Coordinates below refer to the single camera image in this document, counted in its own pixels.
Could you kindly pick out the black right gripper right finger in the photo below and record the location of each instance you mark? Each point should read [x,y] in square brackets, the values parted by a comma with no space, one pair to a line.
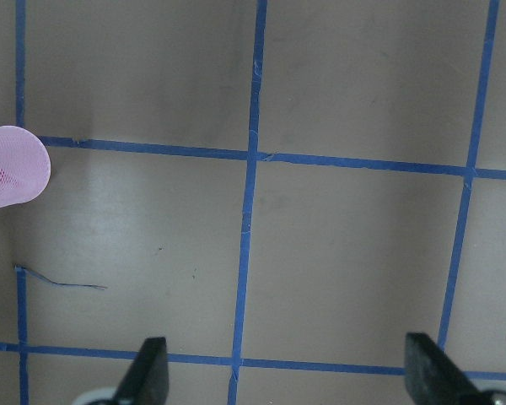
[432,378]

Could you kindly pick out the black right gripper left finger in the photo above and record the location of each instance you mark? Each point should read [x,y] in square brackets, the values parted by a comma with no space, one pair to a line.
[147,379]

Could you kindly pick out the pink mesh cup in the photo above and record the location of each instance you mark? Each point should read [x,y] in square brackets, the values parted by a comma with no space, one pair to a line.
[25,166]

